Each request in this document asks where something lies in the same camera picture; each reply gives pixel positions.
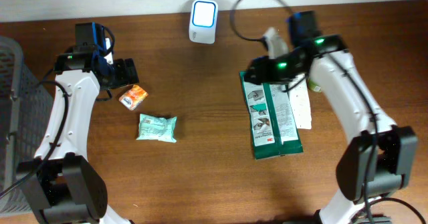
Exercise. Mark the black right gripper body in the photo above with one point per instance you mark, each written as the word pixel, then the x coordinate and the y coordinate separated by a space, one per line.
pixel 286 67

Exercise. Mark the grey plastic mesh basket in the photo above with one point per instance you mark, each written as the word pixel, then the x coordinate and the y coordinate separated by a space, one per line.
pixel 24 111

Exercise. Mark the green lid glass jar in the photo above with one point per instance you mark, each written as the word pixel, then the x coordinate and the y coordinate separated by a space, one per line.
pixel 313 86

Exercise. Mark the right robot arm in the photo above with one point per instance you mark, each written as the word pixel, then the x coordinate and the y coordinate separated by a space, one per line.
pixel 379 157

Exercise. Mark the green white long package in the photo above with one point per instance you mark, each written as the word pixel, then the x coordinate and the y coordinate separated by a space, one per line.
pixel 273 129

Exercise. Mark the white cosmetic tube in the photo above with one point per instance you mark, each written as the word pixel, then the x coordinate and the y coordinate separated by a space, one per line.
pixel 300 103

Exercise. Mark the mint green wipes packet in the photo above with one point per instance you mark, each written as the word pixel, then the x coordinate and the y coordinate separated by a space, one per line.
pixel 156 128

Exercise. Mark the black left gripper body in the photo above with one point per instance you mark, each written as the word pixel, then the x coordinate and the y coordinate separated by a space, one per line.
pixel 126 71

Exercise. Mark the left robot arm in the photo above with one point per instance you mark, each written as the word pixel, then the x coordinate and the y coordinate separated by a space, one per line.
pixel 60 184

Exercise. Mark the orange tissue packet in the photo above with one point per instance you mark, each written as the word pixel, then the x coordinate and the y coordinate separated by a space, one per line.
pixel 133 97

